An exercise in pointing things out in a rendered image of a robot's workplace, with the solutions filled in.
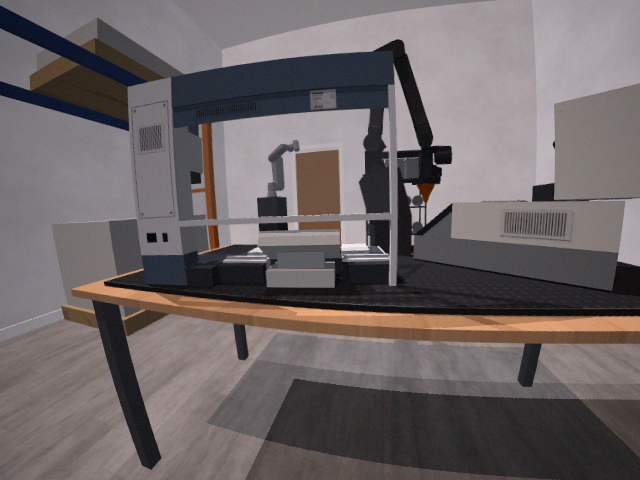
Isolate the white thermal cycler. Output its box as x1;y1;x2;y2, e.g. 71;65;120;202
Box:
413;83;640;291

